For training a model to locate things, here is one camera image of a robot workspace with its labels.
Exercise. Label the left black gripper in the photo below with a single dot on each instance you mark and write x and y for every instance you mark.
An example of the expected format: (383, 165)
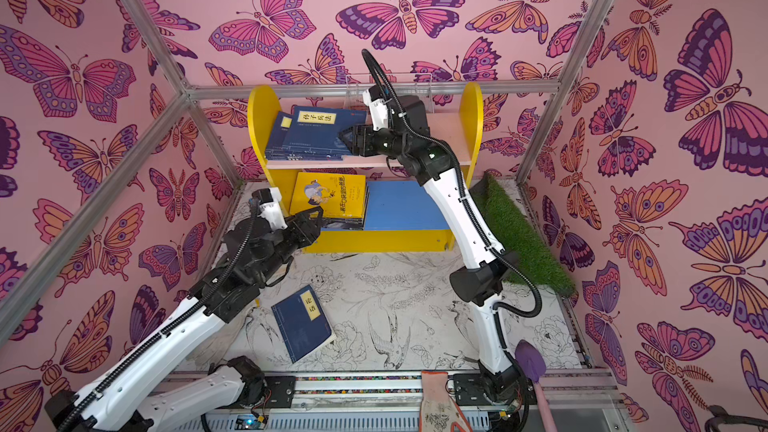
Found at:
(302, 233)

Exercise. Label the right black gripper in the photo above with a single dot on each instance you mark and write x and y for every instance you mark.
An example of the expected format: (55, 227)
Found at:
(364, 140)

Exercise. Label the dark blue thread-bound book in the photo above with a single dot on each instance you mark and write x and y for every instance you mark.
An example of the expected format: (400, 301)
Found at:
(316, 130)

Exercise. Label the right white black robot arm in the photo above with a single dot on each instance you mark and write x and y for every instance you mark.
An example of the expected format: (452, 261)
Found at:
(479, 281)

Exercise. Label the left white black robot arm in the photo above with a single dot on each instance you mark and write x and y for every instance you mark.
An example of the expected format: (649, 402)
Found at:
(120, 399)

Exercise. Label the yellow pink blue bookshelf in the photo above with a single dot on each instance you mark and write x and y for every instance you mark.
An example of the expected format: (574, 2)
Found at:
(400, 216)

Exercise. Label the green circuit board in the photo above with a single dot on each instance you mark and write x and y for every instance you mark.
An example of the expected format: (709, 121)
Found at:
(251, 422)

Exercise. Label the green artificial grass mat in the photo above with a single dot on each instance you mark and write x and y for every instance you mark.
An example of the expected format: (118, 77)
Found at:
(511, 227)

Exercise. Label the patterned red white glove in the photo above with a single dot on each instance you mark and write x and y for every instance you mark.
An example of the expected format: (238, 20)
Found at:
(438, 410)

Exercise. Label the purple spatula head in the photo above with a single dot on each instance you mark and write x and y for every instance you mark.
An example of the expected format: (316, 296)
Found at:
(530, 360)

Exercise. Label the white wire basket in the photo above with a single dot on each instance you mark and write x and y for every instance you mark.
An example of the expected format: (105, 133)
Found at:
(405, 83)

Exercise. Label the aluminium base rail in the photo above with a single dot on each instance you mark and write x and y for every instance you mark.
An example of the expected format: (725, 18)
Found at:
(580, 400)

